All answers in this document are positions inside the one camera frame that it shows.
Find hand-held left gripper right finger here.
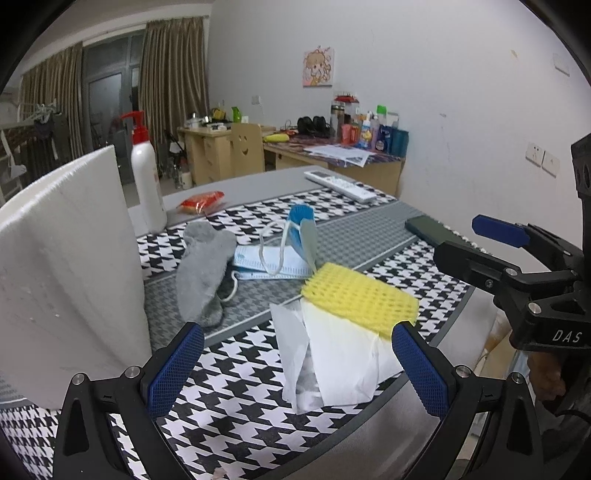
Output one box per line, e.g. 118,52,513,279
390,320,546,480

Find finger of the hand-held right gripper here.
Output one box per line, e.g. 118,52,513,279
433,240,578,319
472,215,583,278

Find houndstooth table mat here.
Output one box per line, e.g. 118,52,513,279
0,187,490,480

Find person's right hand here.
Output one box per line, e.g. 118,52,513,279
526,353,566,402

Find blue white packet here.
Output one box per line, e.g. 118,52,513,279
283,204,319,273

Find brown curtain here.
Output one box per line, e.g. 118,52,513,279
140,17,211,181
18,44,86,176

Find white foam box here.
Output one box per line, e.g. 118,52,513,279
0,145,151,411

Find blue face mask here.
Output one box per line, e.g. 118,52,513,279
226,220,311,303

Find cartoon wall poster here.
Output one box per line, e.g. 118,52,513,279
302,46,334,88

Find white pump bottle red cap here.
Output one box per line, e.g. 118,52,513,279
121,111,168,233

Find wooden desk patterned cover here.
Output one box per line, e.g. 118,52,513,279
263,138,406,197

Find grey sock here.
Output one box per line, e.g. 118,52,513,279
177,223,238,328

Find hanging dark clothes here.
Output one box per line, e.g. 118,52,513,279
32,104,70,144

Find white tissue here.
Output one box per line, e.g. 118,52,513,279
270,300,404,415

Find wooden chair smiley cutout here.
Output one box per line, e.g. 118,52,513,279
230,122,265,178

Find yellow sponge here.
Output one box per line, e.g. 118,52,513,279
300,263,420,342

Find glass balcony door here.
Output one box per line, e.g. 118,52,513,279
83,30,146,153

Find white remote control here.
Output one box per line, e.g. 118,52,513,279
304,170,377,201

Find white printed papers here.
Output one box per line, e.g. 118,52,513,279
305,144,371,167

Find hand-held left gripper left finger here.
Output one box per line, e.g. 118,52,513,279
53,322,205,480

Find red snack packet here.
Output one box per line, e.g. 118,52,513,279
179,191,225,215

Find black folding cart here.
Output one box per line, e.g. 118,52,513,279
159,131,190,185

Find dark phone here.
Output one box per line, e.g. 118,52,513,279
404,216,462,243

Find black headphones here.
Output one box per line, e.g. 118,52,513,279
297,116,331,138

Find wooden desk with drawers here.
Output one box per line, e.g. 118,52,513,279
178,122,273,185

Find group of toiletry bottles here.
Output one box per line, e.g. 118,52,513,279
330,92,409,155

